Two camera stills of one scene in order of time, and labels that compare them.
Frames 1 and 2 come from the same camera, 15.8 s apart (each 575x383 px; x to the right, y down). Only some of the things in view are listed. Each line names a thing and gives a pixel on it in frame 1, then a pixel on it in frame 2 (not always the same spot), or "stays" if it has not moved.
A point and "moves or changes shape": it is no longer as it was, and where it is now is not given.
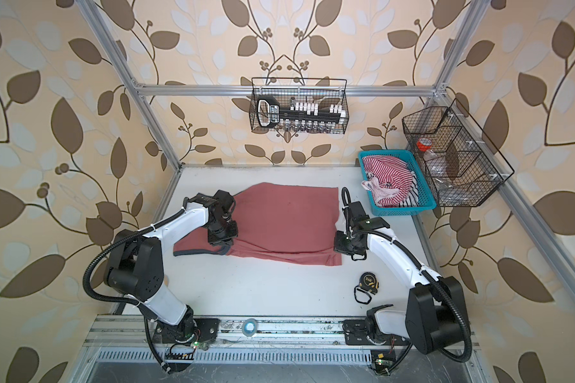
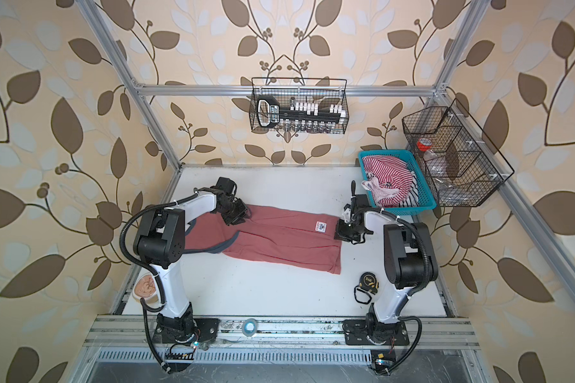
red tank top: (282, 223) moves or changes shape
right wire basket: (460, 167) stays
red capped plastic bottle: (436, 166) stays
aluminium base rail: (140, 333) stays
